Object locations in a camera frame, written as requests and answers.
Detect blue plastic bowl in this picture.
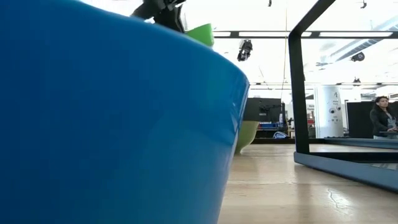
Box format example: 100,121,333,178
0,0,251,224

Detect thin black frame crossbar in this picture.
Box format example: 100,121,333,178
248,82,398,87

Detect black monitor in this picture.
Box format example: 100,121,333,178
243,97,286,123

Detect white round pillar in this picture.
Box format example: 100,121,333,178
313,85,345,139

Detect blue storage bins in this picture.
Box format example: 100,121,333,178
259,121,284,130

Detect black partition panel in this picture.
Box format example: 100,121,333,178
345,100,398,139

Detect person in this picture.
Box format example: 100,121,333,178
369,95,398,140

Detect black overhead camera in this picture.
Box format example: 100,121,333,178
236,39,254,62

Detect olive green bowl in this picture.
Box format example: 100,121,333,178
234,120,261,156

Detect black ceiling spotlight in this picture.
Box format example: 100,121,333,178
350,51,366,63

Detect black metal frame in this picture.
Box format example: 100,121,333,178
287,0,398,192

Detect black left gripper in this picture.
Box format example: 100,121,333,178
130,0,187,34

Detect bright green plastic bowl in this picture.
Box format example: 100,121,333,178
185,22,215,48

